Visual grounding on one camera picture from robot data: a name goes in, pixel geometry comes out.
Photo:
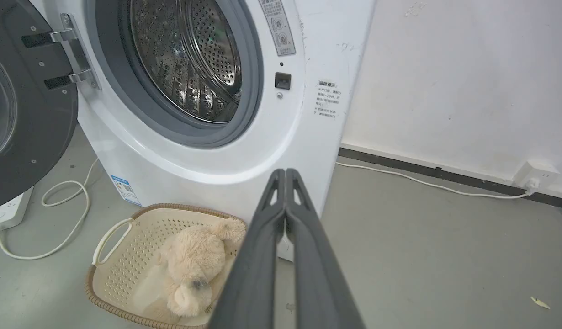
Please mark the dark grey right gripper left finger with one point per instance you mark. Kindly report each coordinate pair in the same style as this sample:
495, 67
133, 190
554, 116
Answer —
253, 274

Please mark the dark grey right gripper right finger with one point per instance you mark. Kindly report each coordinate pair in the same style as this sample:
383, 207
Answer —
320, 278

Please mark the white front-load washing machine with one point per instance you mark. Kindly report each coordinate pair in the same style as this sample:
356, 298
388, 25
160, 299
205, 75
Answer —
217, 114

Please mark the dark grey washing machine door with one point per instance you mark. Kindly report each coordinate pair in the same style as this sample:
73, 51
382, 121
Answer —
25, 100

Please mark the cream plush teddy bear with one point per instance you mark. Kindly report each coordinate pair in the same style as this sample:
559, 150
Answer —
194, 269

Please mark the cream perforated laundry basket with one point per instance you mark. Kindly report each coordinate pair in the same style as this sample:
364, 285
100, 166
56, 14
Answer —
125, 265

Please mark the dark baseboard strip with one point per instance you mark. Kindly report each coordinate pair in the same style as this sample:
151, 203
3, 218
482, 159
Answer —
445, 175

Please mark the small yellow floor scrap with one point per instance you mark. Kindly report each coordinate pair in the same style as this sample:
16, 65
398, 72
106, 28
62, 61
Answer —
540, 302

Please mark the white power strip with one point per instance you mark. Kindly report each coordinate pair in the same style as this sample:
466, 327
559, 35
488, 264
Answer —
9, 210

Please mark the white wall socket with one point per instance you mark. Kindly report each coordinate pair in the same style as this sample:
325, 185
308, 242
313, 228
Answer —
535, 176

